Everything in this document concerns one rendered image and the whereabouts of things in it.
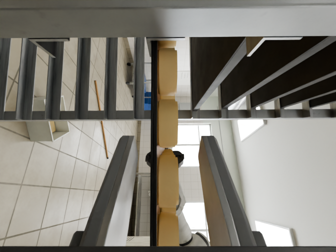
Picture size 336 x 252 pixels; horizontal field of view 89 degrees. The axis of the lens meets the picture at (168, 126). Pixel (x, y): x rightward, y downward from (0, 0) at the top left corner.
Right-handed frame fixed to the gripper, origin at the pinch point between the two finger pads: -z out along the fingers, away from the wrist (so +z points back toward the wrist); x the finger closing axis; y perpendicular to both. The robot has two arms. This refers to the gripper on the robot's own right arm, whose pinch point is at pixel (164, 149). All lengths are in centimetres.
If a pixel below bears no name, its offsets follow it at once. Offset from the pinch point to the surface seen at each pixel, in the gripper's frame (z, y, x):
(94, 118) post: -6.7, -7.3, -22.7
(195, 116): -7.3, -7.5, 9.8
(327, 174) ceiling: 146, -95, 205
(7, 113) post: -8, -9, -51
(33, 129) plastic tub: 36, -53, -91
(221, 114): -9.0, -6.2, 17.3
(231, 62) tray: -31.8, 14.7, 9.2
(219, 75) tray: -29.0, 11.8, 8.9
